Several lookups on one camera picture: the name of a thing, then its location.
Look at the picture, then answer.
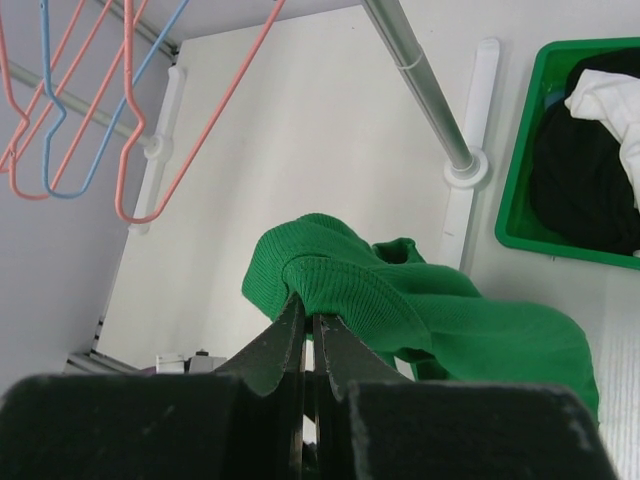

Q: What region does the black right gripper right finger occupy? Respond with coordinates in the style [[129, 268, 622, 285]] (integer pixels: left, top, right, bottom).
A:
[[313, 315, 415, 479]]

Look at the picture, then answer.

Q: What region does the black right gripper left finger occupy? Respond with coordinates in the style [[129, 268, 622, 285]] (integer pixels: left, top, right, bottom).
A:
[[216, 294, 305, 479]]

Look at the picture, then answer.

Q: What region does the green tank top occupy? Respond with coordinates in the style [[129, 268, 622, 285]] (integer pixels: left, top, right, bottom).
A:
[[242, 213, 599, 412]]

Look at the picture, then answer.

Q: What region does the pink hanger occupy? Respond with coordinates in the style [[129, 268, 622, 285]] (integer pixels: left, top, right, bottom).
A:
[[114, 0, 285, 226], [1, 1, 113, 174], [1, 1, 125, 201]]

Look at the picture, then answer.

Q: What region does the pink hanger rightmost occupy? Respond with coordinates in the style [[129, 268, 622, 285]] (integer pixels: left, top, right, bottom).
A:
[[114, 0, 285, 226]]

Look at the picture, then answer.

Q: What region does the green plastic bin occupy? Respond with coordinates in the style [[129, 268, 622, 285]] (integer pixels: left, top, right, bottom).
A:
[[494, 37, 639, 270]]

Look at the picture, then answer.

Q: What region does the white clothes rack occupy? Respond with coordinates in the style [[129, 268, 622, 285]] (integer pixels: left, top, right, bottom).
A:
[[13, 1, 500, 269]]

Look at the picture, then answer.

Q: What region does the black garment in bin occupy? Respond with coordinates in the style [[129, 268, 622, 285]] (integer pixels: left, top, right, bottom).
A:
[[529, 48, 639, 256]]

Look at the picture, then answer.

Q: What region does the white printed shirt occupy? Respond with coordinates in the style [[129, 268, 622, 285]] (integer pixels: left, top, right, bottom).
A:
[[564, 69, 639, 209]]

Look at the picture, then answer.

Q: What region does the aluminium rail at table front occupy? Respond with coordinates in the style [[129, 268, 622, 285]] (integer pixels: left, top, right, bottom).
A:
[[62, 316, 140, 375]]

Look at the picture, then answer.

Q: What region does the blue wire hanger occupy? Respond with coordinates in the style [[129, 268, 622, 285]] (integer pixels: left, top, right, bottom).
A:
[[39, 0, 189, 200]]

